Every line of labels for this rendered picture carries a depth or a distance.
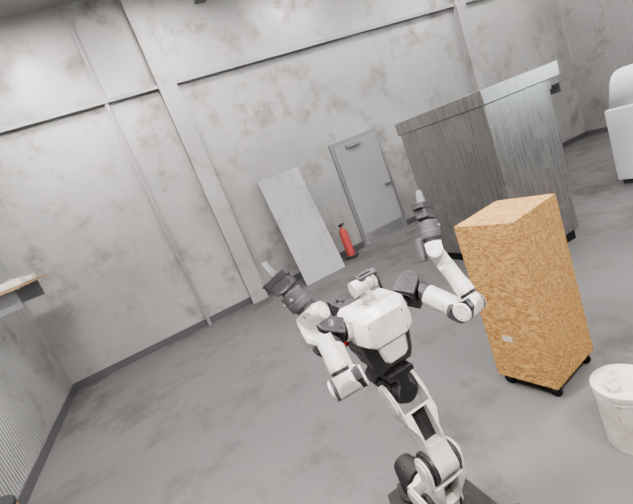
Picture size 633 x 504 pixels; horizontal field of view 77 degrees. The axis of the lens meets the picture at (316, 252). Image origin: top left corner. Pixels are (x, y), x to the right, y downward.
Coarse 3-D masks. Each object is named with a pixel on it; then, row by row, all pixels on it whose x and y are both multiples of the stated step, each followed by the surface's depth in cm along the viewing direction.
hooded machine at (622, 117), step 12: (624, 72) 556; (612, 84) 568; (624, 84) 554; (612, 96) 571; (624, 96) 557; (612, 108) 575; (624, 108) 557; (612, 120) 577; (624, 120) 564; (612, 132) 584; (624, 132) 570; (612, 144) 591; (624, 144) 577; (624, 156) 583; (624, 168) 590; (624, 180) 601
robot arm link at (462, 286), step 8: (448, 272) 156; (456, 272) 155; (448, 280) 157; (456, 280) 155; (464, 280) 154; (456, 288) 155; (464, 288) 153; (472, 288) 153; (464, 296) 154; (472, 296) 152; (480, 296) 154; (472, 304) 151; (480, 304) 154; (472, 312) 151
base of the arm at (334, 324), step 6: (330, 318) 161; (336, 318) 162; (342, 318) 162; (318, 324) 157; (324, 324) 157; (330, 324) 158; (336, 324) 158; (342, 324) 159; (324, 330) 155; (330, 330) 155; (336, 330) 155; (342, 330) 156; (342, 336) 156; (312, 348) 165; (318, 354) 162
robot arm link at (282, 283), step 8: (288, 264) 141; (280, 272) 139; (288, 272) 139; (272, 280) 140; (280, 280) 139; (288, 280) 139; (264, 288) 142; (272, 288) 140; (280, 288) 140; (288, 288) 139; (296, 288) 139; (288, 296) 138; (296, 296) 138; (288, 304) 139
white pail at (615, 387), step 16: (608, 368) 219; (624, 368) 215; (592, 384) 212; (608, 384) 206; (624, 384) 205; (608, 400) 202; (624, 400) 196; (608, 416) 207; (624, 416) 200; (608, 432) 214; (624, 432) 204; (624, 448) 208
